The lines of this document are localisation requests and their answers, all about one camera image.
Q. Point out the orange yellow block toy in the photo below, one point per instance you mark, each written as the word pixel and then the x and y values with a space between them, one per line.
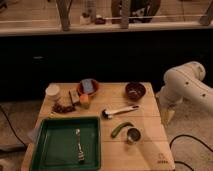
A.
pixel 85 101

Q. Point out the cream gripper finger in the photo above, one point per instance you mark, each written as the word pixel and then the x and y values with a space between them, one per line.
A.
pixel 167 115

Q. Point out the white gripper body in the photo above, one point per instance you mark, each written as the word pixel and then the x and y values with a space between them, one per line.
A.
pixel 168 98

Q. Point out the dark red bowl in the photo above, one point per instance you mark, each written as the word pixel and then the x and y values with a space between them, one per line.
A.
pixel 135 91

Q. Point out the green cucumber toy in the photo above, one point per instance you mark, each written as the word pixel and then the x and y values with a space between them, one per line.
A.
pixel 116 130

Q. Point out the blue sponge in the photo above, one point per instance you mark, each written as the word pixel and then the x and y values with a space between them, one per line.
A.
pixel 87 86

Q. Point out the metal fork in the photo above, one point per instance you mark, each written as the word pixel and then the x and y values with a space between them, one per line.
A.
pixel 81 156

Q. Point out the white paper cup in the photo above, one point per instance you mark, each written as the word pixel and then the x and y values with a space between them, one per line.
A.
pixel 53 92

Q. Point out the brown chocolate bar toy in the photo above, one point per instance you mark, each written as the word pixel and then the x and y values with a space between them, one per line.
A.
pixel 74 96

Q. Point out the green plastic tray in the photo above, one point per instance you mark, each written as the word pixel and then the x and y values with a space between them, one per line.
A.
pixel 56 145

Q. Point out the small metal cup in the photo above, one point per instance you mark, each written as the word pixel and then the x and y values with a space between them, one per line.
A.
pixel 133 136

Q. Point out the orange bowl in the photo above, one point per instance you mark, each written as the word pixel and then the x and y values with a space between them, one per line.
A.
pixel 95 85

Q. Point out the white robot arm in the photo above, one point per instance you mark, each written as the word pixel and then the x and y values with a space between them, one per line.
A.
pixel 184 82

